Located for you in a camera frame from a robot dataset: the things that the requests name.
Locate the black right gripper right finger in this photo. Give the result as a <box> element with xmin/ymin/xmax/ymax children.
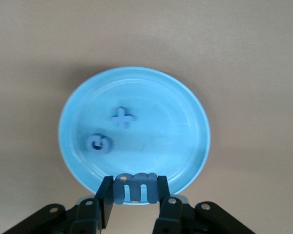
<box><xmin>152</xmin><ymin>175</ymin><xmax>256</xmax><ymax>234</ymax></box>

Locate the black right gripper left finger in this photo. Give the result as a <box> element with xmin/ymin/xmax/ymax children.
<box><xmin>1</xmin><ymin>175</ymin><xmax>114</xmax><ymax>234</ymax></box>

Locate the blue letter m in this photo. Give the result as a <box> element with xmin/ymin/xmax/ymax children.
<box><xmin>113</xmin><ymin>172</ymin><xmax>159</xmax><ymax>205</ymax></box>

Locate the blue letter c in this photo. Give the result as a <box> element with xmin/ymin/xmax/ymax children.
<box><xmin>85</xmin><ymin>133</ymin><xmax>113</xmax><ymax>156</ymax></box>

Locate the blue letter x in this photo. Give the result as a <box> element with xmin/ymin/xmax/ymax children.
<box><xmin>111</xmin><ymin>106</ymin><xmax>139</xmax><ymax>129</ymax></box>

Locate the blue plate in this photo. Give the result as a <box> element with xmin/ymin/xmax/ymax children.
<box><xmin>58</xmin><ymin>65</ymin><xmax>212</xmax><ymax>207</ymax></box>

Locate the brown table mat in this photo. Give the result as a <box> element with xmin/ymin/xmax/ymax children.
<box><xmin>0</xmin><ymin>0</ymin><xmax>293</xmax><ymax>234</ymax></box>

